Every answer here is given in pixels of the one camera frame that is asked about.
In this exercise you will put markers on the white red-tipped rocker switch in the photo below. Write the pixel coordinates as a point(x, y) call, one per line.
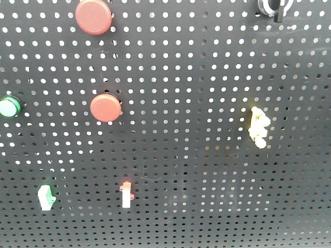
point(127, 195)

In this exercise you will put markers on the red mushroom button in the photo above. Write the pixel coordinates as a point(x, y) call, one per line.
point(105, 107)
point(93, 16)

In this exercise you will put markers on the yellow toggle switch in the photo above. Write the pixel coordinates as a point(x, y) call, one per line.
point(258, 124)

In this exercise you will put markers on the white green-tipped rocker switch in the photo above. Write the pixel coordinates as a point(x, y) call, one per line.
point(45, 197)

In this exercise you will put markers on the upper red mushroom button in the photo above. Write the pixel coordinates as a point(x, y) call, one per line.
point(93, 16)

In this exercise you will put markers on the black perforated pegboard panel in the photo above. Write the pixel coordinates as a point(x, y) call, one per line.
point(186, 74)

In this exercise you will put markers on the green round push button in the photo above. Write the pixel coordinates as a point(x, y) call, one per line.
point(11, 106)

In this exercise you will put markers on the lower red mushroom button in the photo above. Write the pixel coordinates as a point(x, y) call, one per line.
point(105, 107)

